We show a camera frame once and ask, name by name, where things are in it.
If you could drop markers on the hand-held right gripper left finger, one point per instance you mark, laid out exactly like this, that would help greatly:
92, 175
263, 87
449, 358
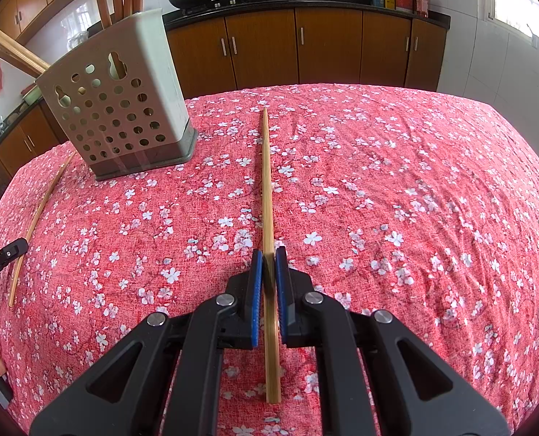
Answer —
256, 299

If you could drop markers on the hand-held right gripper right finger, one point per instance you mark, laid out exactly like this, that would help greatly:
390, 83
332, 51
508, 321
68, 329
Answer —
282, 299

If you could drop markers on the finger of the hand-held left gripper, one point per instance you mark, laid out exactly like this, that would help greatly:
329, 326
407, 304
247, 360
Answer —
6, 254

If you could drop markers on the grey perforated utensil holder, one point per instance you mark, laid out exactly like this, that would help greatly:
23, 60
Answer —
115, 113

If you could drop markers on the red floral tablecloth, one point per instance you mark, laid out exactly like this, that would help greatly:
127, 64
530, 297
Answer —
365, 190

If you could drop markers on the green basin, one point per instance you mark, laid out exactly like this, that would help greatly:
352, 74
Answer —
32, 94

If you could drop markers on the clear plastic bag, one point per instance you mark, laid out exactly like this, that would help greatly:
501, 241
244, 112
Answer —
79, 36

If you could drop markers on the brown wooden base cabinets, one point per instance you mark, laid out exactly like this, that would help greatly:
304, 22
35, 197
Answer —
328, 50

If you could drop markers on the black kitchen countertop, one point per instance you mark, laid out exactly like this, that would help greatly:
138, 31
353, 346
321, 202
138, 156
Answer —
296, 3

